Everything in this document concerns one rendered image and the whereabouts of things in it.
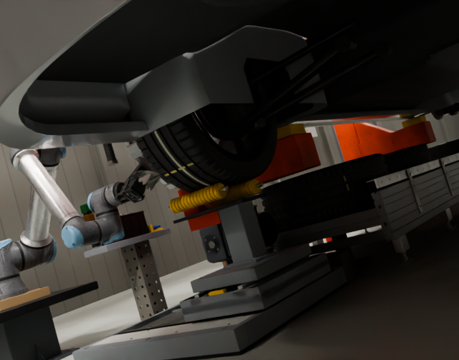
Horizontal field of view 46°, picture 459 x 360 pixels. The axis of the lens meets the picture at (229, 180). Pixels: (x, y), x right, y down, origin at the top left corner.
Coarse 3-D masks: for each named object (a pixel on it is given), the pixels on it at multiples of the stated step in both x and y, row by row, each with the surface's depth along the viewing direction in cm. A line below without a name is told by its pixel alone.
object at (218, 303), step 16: (320, 256) 211; (288, 272) 192; (304, 272) 200; (320, 272) 208; (224, 288) 201; (240, 288) 181; (256, 288) 176; (272, 288) 181; (288, 288) 189; (192, 304) 193; (208, 304) 189; (224, 304) 185; (240, 304) 181; (256, 304) 177; (272, 304) 179; (192, 320) 194
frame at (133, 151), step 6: (126, 144) 200; (132, 144) 198; (222, 144) 237; (132, 150) 199; (138, 150) 197; (132, 156) 201; (138, 156) 200; (138, 162) 203; (144, 162) 203; (150, 168) 204; (162, 180) 208; (168, 186) 211; (174, 186) 210
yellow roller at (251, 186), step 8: (240, 184) 204; (248, 184) 201; (256, 184) 200; (232, 192) 205; (240, 192) 203; (248, 192) 201; (256, 192) 200; (216, 200) 210; (224, 200) 208; (232, 200) 207; (208, 208) 214
